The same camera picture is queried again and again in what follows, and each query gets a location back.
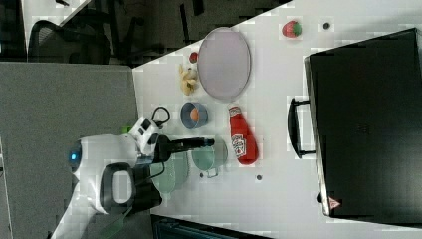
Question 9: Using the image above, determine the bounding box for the large red strawberry toy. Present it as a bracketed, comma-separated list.
[282, 21, 302, 38]

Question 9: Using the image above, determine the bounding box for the orange ball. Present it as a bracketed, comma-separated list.
[190, 109, 199, 121]

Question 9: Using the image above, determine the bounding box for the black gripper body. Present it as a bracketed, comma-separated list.
[153, 134, 178, 163]

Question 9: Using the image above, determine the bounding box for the round grey plate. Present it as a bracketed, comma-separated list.
[197, 27, 251, 102]

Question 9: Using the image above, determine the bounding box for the green strainer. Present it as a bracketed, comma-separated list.
[150, 152, 189, 201]

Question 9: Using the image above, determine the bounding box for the black cable loop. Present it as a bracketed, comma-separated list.
[150, 106, 171, 129]

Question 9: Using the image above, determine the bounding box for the blue bowl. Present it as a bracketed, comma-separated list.
[180, 103, 208, 129]

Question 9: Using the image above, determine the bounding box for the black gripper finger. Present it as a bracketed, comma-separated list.
[174, 137, 215, 148]

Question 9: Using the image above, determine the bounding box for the grey partition panel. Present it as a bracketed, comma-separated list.
[0, 63, 137, 239]

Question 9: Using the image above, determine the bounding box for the black toaster oven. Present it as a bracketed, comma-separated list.
[303, 28, 422, 228]

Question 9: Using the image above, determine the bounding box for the red plush ketchup bottle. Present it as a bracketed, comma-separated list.
[229, 106, 259, 165]

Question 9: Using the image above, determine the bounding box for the small red strawberry toy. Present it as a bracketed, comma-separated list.
[189, 52, 198, 64]

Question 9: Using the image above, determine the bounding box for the yellow banana peel toy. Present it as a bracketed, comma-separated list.
[179, 65, 198, 96]

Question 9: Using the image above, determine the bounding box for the black office chair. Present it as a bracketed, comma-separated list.
[28, 20, 111, 65]

